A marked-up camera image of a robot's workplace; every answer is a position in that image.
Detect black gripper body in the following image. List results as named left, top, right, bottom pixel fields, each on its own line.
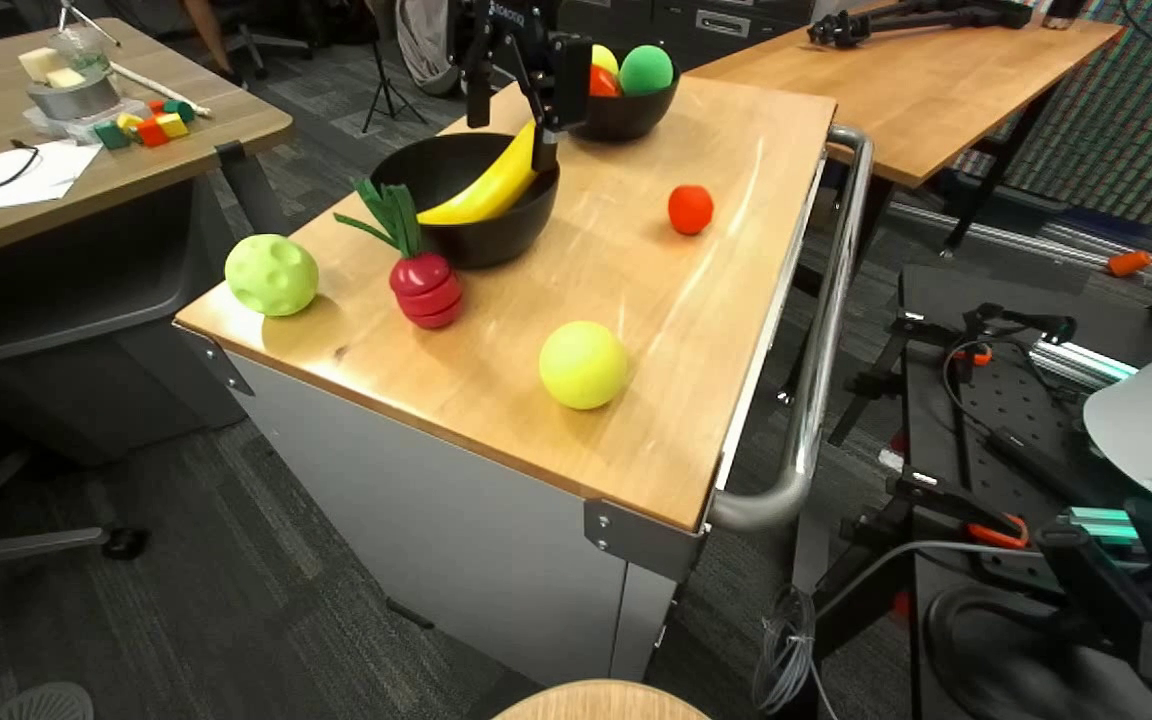
left=453, top=0, right=593, bottom=130

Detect yellow toy banana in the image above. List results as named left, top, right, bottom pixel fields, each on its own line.
left=418, top=124, right=537, bottom=228

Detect yellow toy ball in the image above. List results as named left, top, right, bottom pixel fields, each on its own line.
left=593, top=45, right=618, bottom=76

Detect orange toy tomato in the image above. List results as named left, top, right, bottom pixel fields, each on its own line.
left=586, top=65, right=618, bottom=101

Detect red toy strawberry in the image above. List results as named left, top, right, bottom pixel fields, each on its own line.
left=667, top=183, right=715, bottom=237

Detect red toy radish green leaves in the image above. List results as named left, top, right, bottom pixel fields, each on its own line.
left=338, top=176, right=464, bottom=332

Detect yellow-green toy lemon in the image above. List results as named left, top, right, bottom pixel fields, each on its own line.
left=537, top=319, right=633, bottom=413

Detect light green dimpled toy ball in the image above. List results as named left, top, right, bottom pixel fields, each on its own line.
left=223, top=231, right=319, bottom=319

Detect black bowl far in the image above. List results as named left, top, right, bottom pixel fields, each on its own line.
left=575, top=71, right=675, bottom=139

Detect black bowl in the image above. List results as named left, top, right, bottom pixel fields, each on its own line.
left=370, top=132, right=561, bottom=267
left=575, top=71, right=675, bottom=139

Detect black bowl near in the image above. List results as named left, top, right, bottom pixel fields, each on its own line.
left=370, top=132, right=561, bottom=267

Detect colourful toy blocks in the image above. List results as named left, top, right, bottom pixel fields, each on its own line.
left=92, top=101, right=195, bottom=154

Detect wooden office desk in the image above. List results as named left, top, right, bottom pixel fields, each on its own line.
left=0, top=12, right=297, bottom=271

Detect wooden side table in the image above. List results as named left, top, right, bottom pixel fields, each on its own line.
left=700, top=19, right=1118, bottom=189

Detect clear plastic container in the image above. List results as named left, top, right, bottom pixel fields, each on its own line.
left=15, top=23, right=118, bottom=119

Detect white cart cabinet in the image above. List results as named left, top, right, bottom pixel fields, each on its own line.
left=231, top=357, right=675, bottom=677

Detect white paper sheet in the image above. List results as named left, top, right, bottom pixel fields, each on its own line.
left=0, top=139, right=98, bottom=209

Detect round wooden stool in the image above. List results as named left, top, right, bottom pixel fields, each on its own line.
left=492, top=679, right=709, bottom=720

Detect orange clamp tool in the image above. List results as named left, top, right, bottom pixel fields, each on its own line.
left=962, top=517, right=1031, bottom=552

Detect metal cart handle bar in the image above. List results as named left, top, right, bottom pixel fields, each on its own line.
left=709, top=130, right=873, bottom=533

